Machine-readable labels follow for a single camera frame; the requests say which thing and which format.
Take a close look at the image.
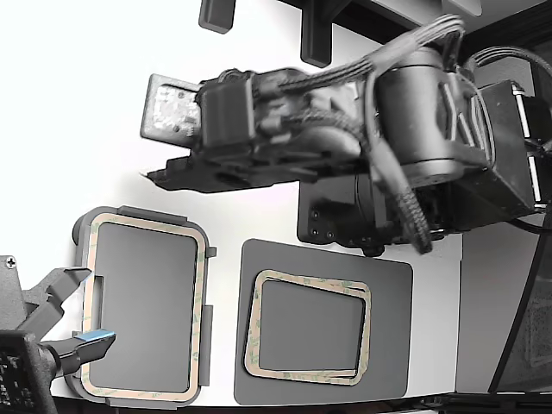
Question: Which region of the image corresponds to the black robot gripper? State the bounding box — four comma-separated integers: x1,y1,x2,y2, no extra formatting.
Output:
138,66,368,196

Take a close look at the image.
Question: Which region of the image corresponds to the black braided cable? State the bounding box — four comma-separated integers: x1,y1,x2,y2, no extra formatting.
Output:
365,72,434,255

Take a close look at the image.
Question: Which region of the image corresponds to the tall black stand bracket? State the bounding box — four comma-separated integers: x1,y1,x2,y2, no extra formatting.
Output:
298,0,336,69

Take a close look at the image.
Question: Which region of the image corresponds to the flat grey tray plate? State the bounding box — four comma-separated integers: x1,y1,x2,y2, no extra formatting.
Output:
232,238,415,406

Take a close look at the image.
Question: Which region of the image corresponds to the grey braided cable bundle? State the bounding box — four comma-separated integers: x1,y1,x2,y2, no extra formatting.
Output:
279,12,467,94

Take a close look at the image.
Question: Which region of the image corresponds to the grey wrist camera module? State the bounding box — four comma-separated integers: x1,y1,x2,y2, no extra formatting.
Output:
140,72,204,151

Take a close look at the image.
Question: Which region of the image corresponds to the grey holder plate with ridges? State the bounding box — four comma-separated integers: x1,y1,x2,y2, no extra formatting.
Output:
71,204,217,410

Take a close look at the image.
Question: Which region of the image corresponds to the dark cable at motor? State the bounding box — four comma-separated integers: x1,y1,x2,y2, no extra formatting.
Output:
463,46,552,82

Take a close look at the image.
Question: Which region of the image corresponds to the beige rectangular adhesive frame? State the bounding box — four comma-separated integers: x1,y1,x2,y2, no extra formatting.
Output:
79,213,209,400
246,275,371,386
243,269,373,383

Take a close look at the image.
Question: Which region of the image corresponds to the static gripper black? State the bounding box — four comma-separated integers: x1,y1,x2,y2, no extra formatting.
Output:
0,254,118,414

